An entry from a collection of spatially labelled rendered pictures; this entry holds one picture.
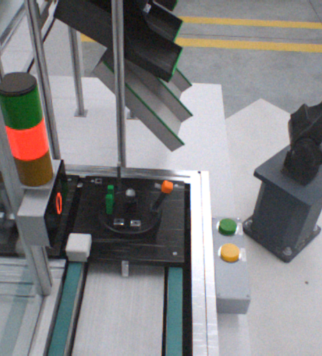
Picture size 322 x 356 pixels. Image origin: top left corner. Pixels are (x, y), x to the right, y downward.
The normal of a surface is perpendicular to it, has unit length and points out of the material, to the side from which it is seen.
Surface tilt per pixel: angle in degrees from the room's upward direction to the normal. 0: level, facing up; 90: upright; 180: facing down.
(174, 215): 0
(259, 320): 0
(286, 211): 90
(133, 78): 45
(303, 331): 0
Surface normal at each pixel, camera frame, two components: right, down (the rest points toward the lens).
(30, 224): -0.04, 0.69
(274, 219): -0.73, 0.45
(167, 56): 0.44, -0.58
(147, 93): 0.72, -0.39
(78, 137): 0.04, -0.73
